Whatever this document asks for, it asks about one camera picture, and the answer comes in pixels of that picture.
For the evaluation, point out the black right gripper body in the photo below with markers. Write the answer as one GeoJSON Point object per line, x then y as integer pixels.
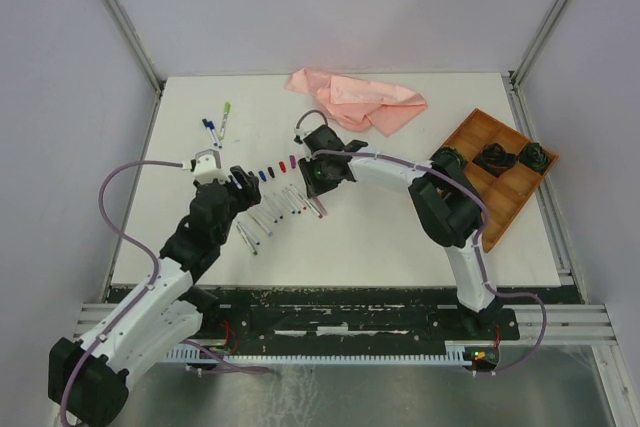
{"type": "Point", "coordinates": [317, 178]}

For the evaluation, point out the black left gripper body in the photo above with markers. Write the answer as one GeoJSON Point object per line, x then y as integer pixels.
{"type": "Point", "coordinates": [243, 197]}

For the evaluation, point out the green-tipped white pen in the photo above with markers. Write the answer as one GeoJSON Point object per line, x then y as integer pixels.
{"type": "Point", "coordinates": [246, 239]}

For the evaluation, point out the light green capped pen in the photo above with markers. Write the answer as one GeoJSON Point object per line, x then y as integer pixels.
{"type": "Point", "coordinates": [224, 121]}

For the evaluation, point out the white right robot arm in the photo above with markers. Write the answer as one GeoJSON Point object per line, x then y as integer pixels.
{"type": "Point", "coordinates": [448, 207]}

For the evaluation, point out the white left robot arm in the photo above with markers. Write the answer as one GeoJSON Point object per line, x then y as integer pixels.
{"type": "Point", "coordinates": [91, 378]}

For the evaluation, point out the pink cloth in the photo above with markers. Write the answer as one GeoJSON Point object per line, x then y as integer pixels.
{"type": "Point", "coordinates": [356, 104]}

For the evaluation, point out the green black coiled bundle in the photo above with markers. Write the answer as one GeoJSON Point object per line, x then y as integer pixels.
{"type": "Point", "coordinates": [449, 157]}

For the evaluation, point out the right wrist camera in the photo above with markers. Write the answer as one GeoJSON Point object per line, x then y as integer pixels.
{"type": "Point", "coordinates": [300, 134]}

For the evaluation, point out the black mounting base plate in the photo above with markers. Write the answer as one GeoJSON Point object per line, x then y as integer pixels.
{"type": "Point", "coordinates": [347, 321]}

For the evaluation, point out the aluminium frame post right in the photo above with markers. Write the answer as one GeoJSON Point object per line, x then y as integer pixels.
{"type": "Point", "coordinates": [541, 37]}

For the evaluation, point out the aluminium frame post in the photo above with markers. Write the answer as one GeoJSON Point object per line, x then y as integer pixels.
{"type": "Point", "coordinates": [123, 23]}
{"type": "Point", "coordinates": [541, 37]}

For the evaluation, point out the aluminium frame post left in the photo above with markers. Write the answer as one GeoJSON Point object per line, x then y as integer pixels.
{"type": "Point", "coordinates": [123, 23]}

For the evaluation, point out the white cable duct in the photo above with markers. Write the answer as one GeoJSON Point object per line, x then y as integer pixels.
{"type": "Point", "coordinates": [453, 356]}

